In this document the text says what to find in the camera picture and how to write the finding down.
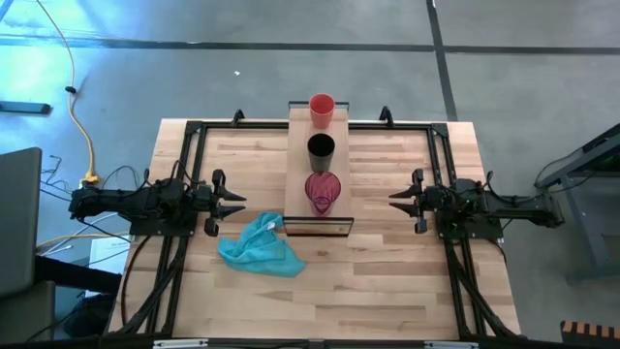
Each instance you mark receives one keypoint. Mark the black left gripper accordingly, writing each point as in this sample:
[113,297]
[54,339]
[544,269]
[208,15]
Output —
[207,199]

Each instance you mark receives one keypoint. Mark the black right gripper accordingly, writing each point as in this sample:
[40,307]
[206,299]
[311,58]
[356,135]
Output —
[428,199]

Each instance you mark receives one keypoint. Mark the translucent red faceted cup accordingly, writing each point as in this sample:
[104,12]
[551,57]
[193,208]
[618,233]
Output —
[322,191]

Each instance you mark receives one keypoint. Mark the black plastic cup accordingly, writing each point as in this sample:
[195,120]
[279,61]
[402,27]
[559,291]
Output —
[321,150]

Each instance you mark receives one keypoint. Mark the small orange plastic cup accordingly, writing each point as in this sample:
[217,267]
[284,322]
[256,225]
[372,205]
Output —
[322,109]

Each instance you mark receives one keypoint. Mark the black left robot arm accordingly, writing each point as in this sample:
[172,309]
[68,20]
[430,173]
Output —
[121,201]

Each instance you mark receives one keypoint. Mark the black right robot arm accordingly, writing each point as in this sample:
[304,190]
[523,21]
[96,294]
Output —
[508,206]

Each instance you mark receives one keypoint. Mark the blue cloth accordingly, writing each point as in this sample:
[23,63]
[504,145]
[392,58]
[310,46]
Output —
[257,249]

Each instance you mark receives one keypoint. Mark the black table clamp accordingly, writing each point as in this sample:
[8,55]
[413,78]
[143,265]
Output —
[238,116]
[386,115]

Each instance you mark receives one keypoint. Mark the white paper sheet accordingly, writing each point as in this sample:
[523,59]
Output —
[109,254]

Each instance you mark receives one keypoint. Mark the grey metal desk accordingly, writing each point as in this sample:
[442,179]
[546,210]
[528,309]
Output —
[581,165]

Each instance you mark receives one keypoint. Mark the black bag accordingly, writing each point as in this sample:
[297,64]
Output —
[89,315]

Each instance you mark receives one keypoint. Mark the grey panel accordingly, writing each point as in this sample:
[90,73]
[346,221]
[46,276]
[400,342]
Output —
[19,218]

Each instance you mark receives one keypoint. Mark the flat black floor strip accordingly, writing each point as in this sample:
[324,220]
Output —
[24,107]

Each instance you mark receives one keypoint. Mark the orange black striped object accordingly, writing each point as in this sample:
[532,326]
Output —
[591,332]

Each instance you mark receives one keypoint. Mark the wooden shelf with black frame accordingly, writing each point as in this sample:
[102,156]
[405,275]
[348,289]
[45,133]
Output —
[295,194]

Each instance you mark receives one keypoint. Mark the silver bracket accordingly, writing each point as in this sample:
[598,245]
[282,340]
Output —
[450,345]
[180,344]

